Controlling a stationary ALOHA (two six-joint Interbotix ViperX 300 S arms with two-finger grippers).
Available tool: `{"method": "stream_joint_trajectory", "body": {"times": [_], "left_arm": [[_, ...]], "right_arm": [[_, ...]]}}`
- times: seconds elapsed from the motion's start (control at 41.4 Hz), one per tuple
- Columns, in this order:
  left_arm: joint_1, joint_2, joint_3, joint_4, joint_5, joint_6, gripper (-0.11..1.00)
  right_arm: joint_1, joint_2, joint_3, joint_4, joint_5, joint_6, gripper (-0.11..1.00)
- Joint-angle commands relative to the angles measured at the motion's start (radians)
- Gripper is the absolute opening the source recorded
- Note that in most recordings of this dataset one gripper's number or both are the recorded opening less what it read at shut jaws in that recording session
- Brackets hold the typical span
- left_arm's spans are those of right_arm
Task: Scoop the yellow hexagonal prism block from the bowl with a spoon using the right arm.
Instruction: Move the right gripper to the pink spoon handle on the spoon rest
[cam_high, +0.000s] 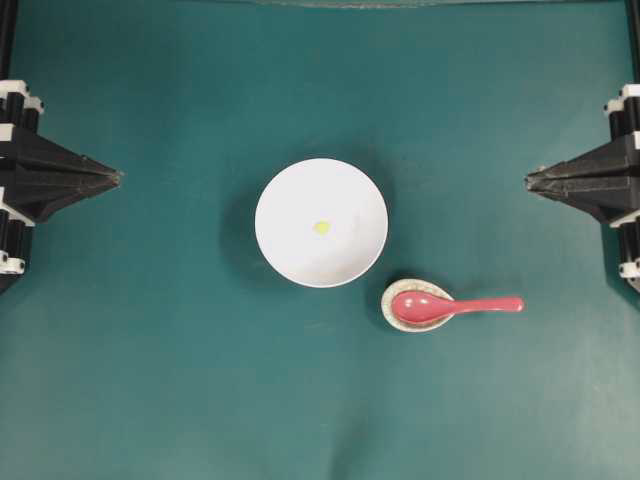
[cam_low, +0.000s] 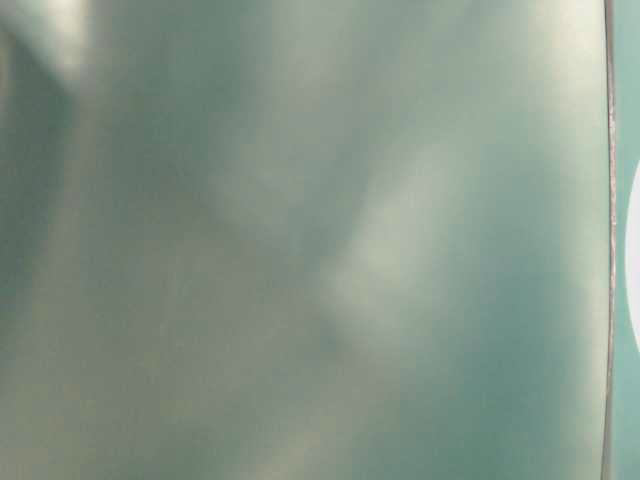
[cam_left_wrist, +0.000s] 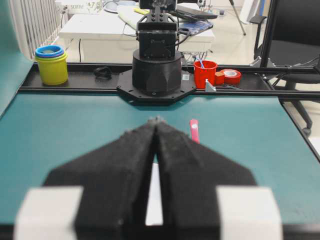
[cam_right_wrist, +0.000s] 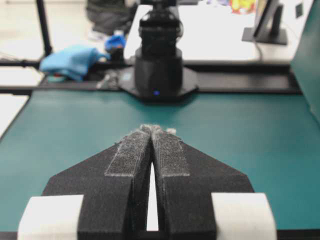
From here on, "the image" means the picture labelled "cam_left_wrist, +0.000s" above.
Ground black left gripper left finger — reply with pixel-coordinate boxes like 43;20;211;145
13;122;156;240

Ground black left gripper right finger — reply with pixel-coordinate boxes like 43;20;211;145
154;121;285;240

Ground red plastic spoon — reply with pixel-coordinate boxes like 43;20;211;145
189;119;200;144

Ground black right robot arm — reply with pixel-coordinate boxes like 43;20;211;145
124;0;283;240

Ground small red cylinder block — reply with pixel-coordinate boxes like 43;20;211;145
214;71;225;85

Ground red plastic cup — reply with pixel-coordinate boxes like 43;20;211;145
193;60;218;90

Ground red tape roll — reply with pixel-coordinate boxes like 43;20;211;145
221;69;242;85

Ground yellow plastic cup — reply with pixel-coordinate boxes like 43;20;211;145
35;52;68;86

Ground white desk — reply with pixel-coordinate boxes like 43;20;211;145
59;9;216;63

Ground blue stacked cup rims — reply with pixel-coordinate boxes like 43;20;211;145
35;45;65;60

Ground black laptop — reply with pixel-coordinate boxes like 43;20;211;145
171;5;218;20

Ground black office chair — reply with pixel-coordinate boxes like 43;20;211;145
250;0;320;137

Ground metal corner bracket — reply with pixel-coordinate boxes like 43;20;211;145
205;79;217;93

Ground black aluminium frame rail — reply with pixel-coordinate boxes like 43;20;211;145
18;63;320;103

